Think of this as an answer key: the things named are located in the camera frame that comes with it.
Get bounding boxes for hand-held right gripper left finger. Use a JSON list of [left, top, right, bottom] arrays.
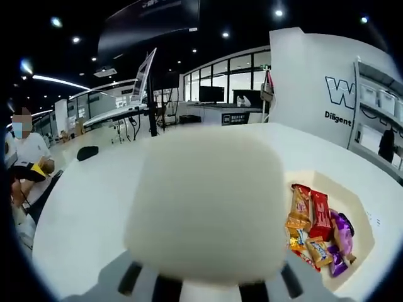
[[61, 251, 185, 302]]

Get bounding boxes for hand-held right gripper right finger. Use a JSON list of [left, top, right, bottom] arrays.
[[237, 250, 347, 302]]

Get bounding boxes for purple food snack packet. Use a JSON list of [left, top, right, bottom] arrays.
[[329, 210, 357, 266], [326, 245, 349, 278]]

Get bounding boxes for orange food snack packet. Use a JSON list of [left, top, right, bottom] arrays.
[[285, 225, 309, 253]]

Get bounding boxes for red food snack packet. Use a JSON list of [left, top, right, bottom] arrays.
[[310, 190, 334, 242]]

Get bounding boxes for cream paper container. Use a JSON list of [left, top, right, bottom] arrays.
[[284, 169, 378, 294]]

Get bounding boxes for black pouch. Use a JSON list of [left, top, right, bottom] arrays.
[[76, 145, 101, 162]]

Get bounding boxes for ceiling light strip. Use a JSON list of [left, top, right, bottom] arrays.
[[30, 74, 93, 92]]

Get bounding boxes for table power socket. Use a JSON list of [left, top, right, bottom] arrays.
[[366, 211, 382, 227]]

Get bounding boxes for long white desk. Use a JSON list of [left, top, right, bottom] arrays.
[[82, 106, 152, 127]]

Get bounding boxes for ceiling air conditioner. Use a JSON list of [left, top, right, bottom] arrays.
[[93, 65, 118, 78]]

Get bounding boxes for large display screen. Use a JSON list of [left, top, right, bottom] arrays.
[[130, 47, 158, 108]]

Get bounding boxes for black hanging jacket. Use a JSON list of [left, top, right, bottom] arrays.
[[377, 128, 395, 164]]

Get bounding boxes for black ceiling banner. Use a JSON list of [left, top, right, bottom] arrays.
[[96, 0, 202, 60]]

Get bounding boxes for black counter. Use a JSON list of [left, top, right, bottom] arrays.
[[185, 100, 269, 127]]

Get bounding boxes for grey metal storage shelf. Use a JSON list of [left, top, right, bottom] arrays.
[[348, 55, 403, 181]]

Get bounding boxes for row of white storage bins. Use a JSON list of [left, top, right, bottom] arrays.
[[360, 83, 403, 116]]

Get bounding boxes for black desktop monitor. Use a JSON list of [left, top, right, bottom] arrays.
[[198, 85, 225, 104]]

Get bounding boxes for hanging bag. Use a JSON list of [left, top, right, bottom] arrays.
[[259, 67, 275, 102]]

